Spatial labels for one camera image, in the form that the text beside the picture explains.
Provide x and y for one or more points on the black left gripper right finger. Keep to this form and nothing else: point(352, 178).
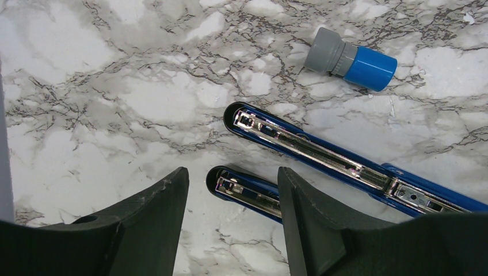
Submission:
point(326, 237)

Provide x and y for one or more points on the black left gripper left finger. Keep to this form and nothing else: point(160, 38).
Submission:
point(136, 236)

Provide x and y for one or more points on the blue black stapler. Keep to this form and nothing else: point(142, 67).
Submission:
point(386, 183)

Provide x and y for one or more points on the grey blue small cylinder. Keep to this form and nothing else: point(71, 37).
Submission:
point(358, 65)

